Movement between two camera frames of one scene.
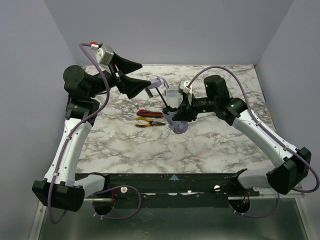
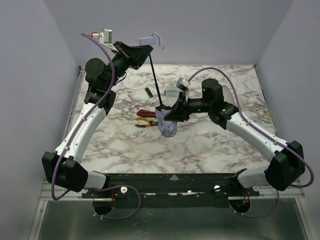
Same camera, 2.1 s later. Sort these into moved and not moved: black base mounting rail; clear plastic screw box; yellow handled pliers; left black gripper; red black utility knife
Moved: left black gripper
Not moved: yellow handled pliers; red black utility knife; clear plastic screw box; black base mounting rail
